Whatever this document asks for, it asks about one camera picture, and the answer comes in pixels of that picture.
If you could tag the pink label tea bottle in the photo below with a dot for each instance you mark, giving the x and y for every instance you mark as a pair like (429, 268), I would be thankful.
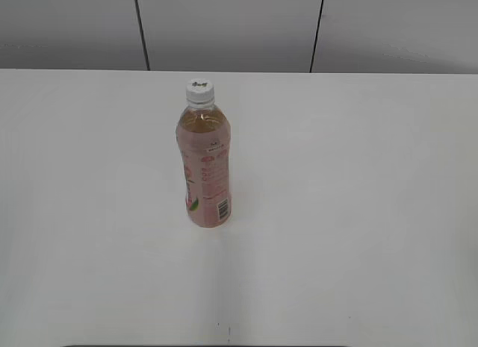
(203, 134)

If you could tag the white bottle cap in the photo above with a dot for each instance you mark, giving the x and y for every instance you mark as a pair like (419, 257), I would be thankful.
(200, 91)

